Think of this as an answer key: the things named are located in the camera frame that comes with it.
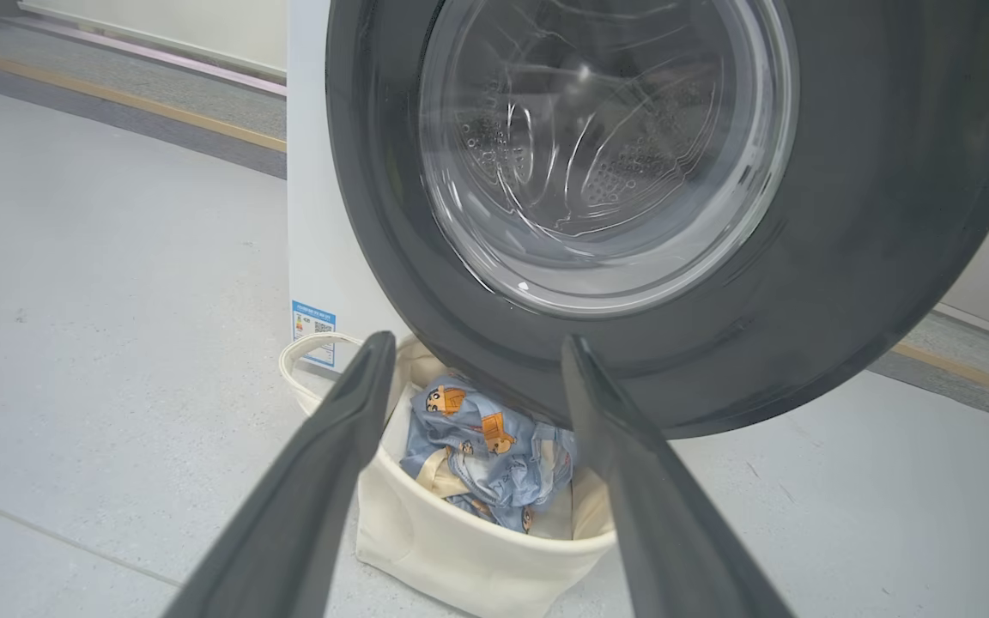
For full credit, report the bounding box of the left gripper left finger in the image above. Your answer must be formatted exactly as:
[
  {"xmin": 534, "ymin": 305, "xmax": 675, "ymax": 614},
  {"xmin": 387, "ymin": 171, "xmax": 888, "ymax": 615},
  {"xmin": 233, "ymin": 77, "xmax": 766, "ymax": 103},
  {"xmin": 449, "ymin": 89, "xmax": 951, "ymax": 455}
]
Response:
[{"xmin": 160, "ymin": 330, "xmax": 398, "ymax": 618}]

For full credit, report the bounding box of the blue cartoon print garment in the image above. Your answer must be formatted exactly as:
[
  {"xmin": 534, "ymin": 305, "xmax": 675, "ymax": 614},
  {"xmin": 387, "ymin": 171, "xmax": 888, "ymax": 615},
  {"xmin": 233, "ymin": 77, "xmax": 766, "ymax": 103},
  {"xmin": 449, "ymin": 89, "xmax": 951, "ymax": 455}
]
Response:
[
  {"xmin": 404, "ymin": 375, "xmax": 579, "ymax": 482},
  {"xmin": 400, "ymin": 429, "xmax": 577, "ymax": 535}
]

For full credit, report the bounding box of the white washing machine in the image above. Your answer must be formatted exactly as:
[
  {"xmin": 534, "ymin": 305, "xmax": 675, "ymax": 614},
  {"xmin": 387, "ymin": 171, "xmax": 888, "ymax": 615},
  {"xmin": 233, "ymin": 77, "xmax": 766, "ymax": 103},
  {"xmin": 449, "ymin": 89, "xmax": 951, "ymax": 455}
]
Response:
[{"xmin": 0, "ymin": 41, "xmax": 989, "ymax": 406}]

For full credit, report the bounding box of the white cloth basket liner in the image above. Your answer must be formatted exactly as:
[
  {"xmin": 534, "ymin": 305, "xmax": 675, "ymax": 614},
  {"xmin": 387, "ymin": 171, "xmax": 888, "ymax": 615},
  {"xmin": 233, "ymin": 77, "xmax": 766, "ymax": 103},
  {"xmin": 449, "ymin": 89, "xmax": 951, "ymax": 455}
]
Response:
[{"xmin": 379, "ymin": 382, "xmax": 577, "ymax": 542}]

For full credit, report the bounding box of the white washing machine body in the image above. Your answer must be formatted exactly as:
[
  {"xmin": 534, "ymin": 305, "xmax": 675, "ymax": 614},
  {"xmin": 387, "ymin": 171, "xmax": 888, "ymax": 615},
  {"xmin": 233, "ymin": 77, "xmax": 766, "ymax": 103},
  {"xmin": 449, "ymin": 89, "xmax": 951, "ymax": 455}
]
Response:
[{"xmin": 286, "ymin": 0, "xmax": 427, "ymax": 379}]

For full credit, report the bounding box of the black round washing machine door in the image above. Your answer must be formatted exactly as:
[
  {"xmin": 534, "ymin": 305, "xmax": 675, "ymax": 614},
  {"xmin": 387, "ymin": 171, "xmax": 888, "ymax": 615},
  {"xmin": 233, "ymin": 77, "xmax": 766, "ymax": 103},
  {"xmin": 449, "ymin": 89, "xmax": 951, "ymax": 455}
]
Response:
[{"xmin": 325, "ymin": 0, "xmax": 989, "ymax": 440}]

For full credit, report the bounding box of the blue energy label sticker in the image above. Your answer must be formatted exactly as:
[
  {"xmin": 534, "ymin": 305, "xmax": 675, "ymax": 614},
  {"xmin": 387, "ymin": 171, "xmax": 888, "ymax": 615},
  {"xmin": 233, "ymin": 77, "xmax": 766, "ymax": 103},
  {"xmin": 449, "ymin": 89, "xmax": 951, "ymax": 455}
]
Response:
[{"xmin": 291, "ymin": 300, "xmax": 337, "ymax": 368}]

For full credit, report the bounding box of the perforated steel drum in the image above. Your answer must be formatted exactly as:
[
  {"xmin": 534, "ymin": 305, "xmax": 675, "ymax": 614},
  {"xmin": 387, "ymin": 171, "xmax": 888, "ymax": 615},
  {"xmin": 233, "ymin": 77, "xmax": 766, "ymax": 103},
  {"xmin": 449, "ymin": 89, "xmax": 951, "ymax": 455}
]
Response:
[{"xmin": 456, "ymin": 77, "xmax": 719, "ymax": 224}]

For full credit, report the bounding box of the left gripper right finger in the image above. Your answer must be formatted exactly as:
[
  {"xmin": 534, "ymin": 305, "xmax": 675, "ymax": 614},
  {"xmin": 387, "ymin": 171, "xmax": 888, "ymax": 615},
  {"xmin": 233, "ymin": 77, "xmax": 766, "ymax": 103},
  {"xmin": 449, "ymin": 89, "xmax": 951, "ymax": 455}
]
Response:
[{"xmin": 560, "ymin": 335, "xmax": 796, "ymax": 618}]

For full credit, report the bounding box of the cream canvas laundry basket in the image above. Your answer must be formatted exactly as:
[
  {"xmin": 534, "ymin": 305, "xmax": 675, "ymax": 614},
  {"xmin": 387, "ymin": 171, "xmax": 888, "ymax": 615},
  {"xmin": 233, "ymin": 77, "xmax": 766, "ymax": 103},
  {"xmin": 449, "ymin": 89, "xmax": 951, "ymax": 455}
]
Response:
[{"xmin": 278, "ymin": 330, "xmax": 620, "ymax": 618}]

